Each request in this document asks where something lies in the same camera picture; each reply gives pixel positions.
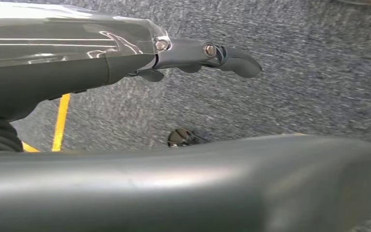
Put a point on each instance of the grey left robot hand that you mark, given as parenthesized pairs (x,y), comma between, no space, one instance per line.
(60,64)

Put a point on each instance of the yellow floor tape square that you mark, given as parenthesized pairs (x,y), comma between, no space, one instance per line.
(60,121)

